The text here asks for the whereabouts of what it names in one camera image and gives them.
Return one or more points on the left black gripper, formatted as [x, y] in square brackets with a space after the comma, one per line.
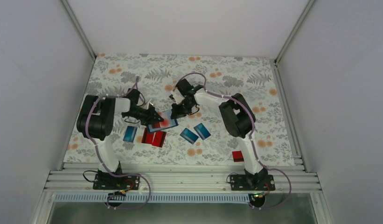
[151, 114]

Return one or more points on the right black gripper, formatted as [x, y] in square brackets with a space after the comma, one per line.
[177, 113]

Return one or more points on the dark blue card holder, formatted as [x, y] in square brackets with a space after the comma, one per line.
[163, 114]

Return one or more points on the white card red circle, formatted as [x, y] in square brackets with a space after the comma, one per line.
[167, 123]

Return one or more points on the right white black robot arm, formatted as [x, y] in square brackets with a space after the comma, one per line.
[237, 117]

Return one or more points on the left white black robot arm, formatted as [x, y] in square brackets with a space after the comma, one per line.
[96, 118]

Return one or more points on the red card overlapping stack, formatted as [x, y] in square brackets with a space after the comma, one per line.
[159, 138]

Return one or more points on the red card upper stack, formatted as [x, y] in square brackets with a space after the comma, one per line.
[147, 137]

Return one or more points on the blue card centre right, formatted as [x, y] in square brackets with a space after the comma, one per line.
[202, 131]

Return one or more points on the blue card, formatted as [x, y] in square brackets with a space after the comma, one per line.
[189, 136]
[202, 131]
[130, 134]

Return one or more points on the blue card far left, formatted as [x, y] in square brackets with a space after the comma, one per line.
[130, 134]

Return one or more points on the red card far right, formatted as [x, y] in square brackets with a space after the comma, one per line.
[237, 156]

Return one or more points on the floral patterned table mat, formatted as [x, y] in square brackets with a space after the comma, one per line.
[114, 74]

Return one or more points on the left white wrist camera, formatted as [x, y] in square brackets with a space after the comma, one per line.
[150, 104]

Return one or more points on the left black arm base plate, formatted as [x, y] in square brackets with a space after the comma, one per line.
[105, 181]

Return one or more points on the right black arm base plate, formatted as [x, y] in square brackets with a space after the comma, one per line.
[239, 182]

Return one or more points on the aluminium front rail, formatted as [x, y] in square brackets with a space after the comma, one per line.
[211, 181]

